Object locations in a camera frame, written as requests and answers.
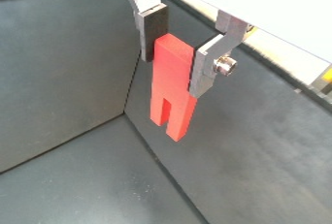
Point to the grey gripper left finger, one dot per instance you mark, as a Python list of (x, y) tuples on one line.
[(151, 19)]

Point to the red double-square peg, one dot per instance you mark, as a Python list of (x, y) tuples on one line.
[(171, 104)]

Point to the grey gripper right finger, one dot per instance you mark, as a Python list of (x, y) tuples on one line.
[(211, 58)]

